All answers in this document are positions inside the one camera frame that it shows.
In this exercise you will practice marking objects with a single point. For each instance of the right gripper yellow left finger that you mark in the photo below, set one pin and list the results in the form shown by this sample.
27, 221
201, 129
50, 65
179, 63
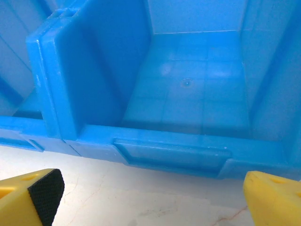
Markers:
16, 202

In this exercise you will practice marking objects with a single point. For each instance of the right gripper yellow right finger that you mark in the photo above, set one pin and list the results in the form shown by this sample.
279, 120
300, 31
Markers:
275, 202

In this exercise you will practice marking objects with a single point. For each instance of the blue plastic bin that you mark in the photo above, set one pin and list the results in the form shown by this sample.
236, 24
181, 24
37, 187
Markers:
14, 70
188, 94

